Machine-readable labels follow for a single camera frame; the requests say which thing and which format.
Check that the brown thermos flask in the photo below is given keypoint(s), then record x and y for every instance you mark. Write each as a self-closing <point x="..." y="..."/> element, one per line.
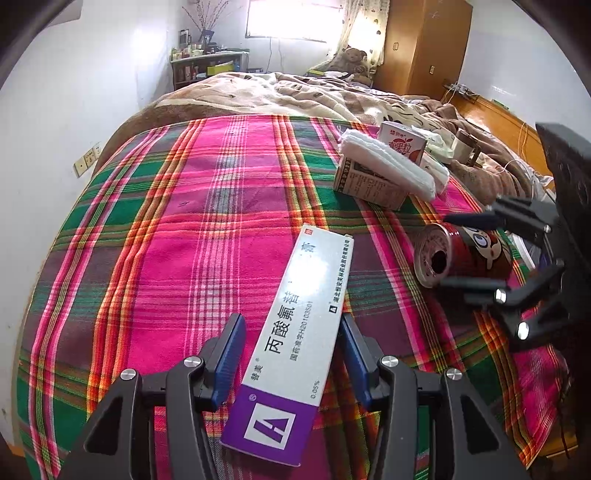
<point x="464" y="143"/>

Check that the patterned curtain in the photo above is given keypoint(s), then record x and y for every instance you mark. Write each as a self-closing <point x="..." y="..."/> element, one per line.
<point x="364" y="27"/>

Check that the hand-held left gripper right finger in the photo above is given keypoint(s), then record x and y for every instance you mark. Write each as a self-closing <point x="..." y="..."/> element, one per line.
<point x="355" y="360"/>

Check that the red printed can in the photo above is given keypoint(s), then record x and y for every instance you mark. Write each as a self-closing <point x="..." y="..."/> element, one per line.
<point x="466" y="251"/>

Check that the wall shelf with power strip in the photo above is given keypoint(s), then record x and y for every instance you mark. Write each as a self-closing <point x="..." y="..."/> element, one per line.
<point x="459" y="88"/>

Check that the pink plaid blanket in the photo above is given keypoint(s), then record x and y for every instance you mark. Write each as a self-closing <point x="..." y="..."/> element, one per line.
<point x="161" y="254"/>

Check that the white folded towel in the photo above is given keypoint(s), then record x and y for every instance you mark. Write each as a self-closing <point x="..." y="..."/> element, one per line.
<point x="438" y="175"/>
<point x="392" y="159"/>

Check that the brown printed carton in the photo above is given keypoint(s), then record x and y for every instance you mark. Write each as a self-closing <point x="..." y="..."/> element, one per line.
<point x="369" y="189"/>

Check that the brown patterned blanket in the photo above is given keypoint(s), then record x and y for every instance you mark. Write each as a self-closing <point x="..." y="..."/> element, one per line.
<point x="277" y="97"/>

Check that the wooden wardrobe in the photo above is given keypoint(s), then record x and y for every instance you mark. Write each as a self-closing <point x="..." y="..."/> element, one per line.
<point x="425" y="46"/>

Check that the wooden headboard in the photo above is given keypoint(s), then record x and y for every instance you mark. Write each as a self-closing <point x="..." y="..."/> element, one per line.
<point x="503" y="124"/>

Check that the wall socket strip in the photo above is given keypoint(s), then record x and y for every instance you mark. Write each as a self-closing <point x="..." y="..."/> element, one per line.
<point x="85" y="161"/>

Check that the yellow green box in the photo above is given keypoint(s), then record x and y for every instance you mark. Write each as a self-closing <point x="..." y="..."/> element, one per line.
<point x="217" y="69"/>

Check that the brown teddy bear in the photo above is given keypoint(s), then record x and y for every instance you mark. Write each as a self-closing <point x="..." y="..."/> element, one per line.
<point x="353" y="60"/>

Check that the row of small jars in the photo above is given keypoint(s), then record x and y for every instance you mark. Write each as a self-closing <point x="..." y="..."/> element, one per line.
<point x="184" y="50"/>

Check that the white drink carton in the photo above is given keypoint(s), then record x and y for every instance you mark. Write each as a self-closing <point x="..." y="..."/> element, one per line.
<point x="401" y="143"/>

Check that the window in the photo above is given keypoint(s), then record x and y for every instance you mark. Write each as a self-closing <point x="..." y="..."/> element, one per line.
<point x="295" y="18"/>

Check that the white tissue pack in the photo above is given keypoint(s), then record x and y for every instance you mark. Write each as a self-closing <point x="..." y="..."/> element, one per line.
<point x="441" y="150"/>

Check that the purple white ointment box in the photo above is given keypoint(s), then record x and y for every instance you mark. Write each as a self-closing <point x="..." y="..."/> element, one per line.
<point x="295" y="346"/>

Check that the vase with dry branches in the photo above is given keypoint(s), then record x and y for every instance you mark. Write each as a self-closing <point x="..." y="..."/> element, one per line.
<point x="206" y="38"/>

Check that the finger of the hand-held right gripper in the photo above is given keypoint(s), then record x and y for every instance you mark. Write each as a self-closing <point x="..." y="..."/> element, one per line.
<point x="489" y="288"/>
<point x="471" y="220"/>

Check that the small shelf unit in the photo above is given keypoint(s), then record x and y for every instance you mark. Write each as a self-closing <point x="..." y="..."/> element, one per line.
<point x="198" y="69"/>

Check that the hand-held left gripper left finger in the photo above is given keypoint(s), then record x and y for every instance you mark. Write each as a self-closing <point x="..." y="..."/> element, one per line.
<point x="228" y="360"/>

